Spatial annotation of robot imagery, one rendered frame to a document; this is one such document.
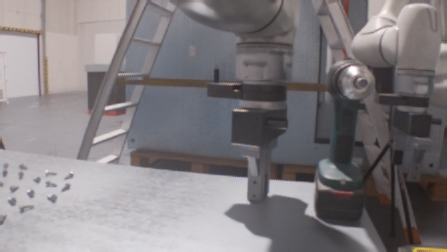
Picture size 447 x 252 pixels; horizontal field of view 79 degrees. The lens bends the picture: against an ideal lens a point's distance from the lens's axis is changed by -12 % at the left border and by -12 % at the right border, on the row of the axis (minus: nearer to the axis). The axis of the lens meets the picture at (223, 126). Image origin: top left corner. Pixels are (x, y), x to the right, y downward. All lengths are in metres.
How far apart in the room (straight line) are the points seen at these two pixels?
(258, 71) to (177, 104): 2.13
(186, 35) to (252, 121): 2.13
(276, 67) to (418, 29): 0.41
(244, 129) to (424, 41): 0.48
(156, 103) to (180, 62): 0.41
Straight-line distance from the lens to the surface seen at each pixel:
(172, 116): 2.59
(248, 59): 0.45
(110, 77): 1.88
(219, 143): 2.49
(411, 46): 0.76
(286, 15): 0.44
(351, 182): 0.47
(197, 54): 2.48
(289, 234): 0.43
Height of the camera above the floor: 0.86
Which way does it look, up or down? 10 degrees down
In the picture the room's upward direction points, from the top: 1 degrees clockwise
